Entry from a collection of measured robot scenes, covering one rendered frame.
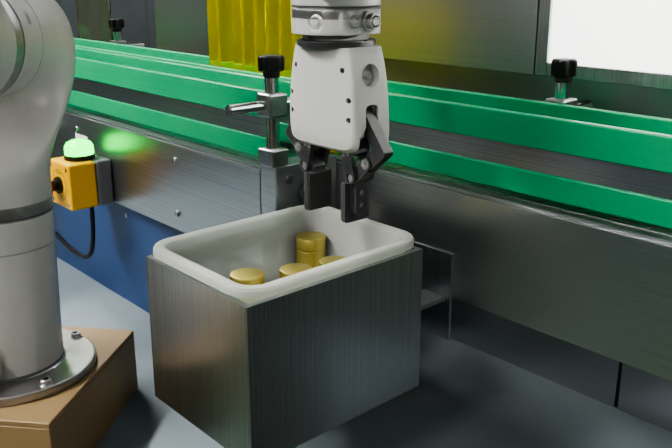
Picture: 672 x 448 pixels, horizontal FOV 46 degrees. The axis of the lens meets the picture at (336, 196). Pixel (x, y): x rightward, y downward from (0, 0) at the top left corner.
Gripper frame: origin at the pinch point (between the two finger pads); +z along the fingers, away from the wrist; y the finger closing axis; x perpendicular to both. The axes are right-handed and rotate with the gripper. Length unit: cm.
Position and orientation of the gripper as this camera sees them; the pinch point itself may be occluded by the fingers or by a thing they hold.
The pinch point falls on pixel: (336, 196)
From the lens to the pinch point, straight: 79.4
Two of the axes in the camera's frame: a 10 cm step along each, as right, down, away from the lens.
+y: -6.6, -2.0, 7.2
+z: 0.0, 9.6, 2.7
